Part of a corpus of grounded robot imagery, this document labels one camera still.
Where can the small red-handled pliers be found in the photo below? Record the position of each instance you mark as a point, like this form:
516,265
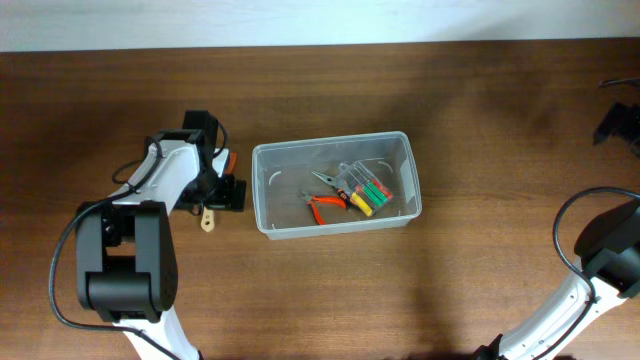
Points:
312,201

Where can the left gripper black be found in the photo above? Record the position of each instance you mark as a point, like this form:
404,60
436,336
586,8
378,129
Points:
225,199

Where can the screwdriver set clear case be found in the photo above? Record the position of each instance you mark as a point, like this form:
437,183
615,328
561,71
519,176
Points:
365,190

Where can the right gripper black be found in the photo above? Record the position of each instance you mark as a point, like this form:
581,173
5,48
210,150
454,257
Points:
629,116

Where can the orange scraper wooden handle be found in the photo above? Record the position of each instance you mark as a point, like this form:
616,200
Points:
208,216

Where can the orange black long-nose pliers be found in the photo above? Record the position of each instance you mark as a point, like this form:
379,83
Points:
338,185

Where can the clear plastic container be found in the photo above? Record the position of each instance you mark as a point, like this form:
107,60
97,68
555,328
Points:
327,186

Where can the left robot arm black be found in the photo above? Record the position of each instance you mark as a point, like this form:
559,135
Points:
125,259

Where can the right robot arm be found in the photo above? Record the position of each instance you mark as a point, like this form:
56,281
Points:
603,276

